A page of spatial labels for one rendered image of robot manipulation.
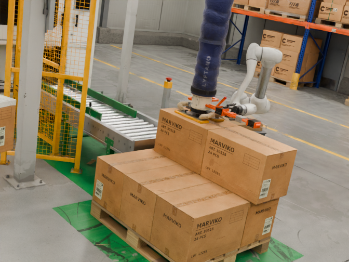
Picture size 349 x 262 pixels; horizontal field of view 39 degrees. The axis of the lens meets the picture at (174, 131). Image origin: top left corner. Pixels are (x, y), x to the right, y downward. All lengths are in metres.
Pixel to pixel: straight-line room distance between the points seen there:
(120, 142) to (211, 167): 1.06
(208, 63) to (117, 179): 1.21
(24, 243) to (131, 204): 0.86
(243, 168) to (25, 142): 2.07
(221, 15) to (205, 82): 0.57
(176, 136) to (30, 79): 1.40
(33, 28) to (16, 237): 1.76
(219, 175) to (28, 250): 1.56
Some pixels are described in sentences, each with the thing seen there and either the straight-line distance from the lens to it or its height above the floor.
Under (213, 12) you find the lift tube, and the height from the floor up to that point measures 1.85.
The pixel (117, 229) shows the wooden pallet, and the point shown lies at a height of 0.02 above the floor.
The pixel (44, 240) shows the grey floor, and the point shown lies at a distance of 3.98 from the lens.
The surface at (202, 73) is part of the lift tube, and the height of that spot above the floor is 1.35.
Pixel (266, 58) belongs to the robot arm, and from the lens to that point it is 4.54.
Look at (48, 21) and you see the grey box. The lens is 4.48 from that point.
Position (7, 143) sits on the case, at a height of 0.69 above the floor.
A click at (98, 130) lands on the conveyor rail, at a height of 0.51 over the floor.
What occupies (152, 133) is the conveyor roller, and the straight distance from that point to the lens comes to 5.00.
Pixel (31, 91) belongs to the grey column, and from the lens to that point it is 4.58.
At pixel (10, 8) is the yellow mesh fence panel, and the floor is 1.57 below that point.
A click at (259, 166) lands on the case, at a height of 0.84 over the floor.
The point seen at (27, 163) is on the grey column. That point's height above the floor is 0.21.
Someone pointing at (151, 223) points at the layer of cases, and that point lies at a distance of 3.71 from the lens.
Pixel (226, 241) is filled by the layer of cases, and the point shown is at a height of 0.25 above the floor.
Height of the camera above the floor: 2.04
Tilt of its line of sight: 17 degrees down
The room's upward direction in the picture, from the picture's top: 9 degrees clockwise
